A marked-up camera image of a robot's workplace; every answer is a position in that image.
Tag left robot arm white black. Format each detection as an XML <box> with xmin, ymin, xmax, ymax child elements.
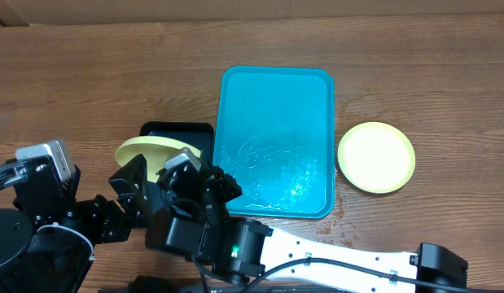
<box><xmin>0</xmin><ymin>155</ymin><xmax>147</xmax><ymax>292</ymax></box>

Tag teal plastic tray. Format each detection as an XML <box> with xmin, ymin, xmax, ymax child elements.
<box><xmin>213</xmin><ymin>65</ymin><xmax>335</xmax><ymax>220</ymax></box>

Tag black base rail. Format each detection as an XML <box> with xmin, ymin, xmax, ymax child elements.
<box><xmin>98</xmin><ymin>276</ymin><xmax>345</xmax><ymax>293</ymax></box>

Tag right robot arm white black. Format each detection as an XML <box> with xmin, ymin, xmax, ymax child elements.
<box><xmin>146</xmin><ymin>163</ymin><xmax>469</xmax><ymax>292</ymax></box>

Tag black plastic tray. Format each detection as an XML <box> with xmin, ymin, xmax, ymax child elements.
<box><xmin>139</xmin><ymin>121</ymin><xmax>215</xmax><ymax>164</ymax></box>

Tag yellow plate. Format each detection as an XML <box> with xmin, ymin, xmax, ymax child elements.
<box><xmin>337</xmin><ymin>122</ymin><xmax>416</xmax><ymax>195</ymax></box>
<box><xmin>114</xmin><ymin>136</ymin><xmax>201</xmax><ymax>183</ymax></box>

